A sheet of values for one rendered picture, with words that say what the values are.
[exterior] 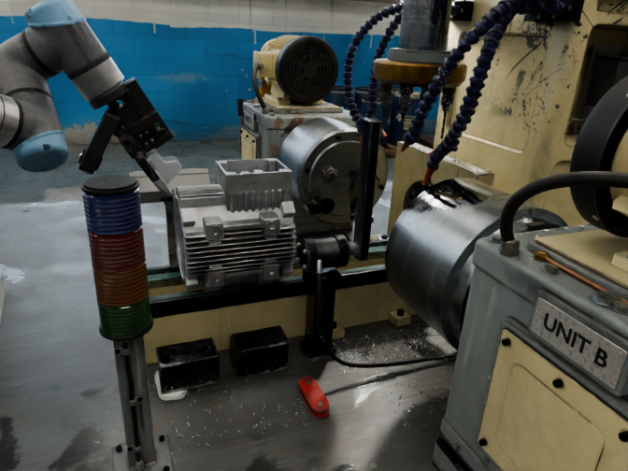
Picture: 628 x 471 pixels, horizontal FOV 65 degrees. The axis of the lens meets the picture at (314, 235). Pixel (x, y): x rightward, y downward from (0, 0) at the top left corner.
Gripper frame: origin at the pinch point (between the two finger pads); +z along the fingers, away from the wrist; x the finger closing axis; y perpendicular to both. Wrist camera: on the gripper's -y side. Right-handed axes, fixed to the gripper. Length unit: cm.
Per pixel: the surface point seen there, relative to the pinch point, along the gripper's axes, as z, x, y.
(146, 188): 1.5, 13.5, -3.8
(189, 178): 5.0, 14.4, 4.8
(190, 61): 55, 544, 70
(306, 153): 15.5, 15.6, 31.1
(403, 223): 15.9, -29.6, 30.2
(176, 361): 18.6, -21.8, -13.1
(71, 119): 44, 548, -82
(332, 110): 19, 41, 49
